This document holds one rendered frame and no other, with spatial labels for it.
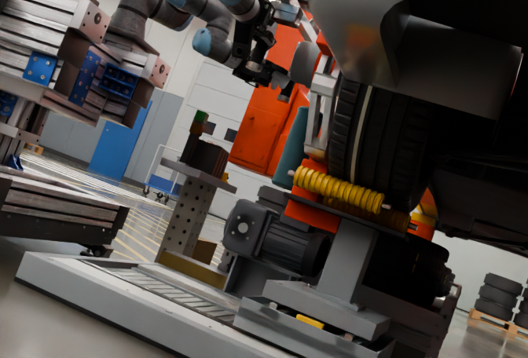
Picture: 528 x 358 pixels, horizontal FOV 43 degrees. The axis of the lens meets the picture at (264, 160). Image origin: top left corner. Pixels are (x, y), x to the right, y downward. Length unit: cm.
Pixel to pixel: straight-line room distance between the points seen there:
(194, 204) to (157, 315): 108
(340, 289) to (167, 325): 50
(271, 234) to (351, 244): 43
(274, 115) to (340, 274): 82
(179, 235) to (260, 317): 102
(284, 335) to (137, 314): 36
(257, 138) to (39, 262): 101
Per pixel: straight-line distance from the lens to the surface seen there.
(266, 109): 250
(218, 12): 209
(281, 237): 222
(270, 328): 171
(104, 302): 171
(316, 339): 168
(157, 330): 165
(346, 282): 187
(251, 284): 238
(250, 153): 247
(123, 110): 242
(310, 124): 181
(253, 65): 188
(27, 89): 218
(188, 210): 267
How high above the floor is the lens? 37
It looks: 5 degrees up
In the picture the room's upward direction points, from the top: 20 degrees clockwise
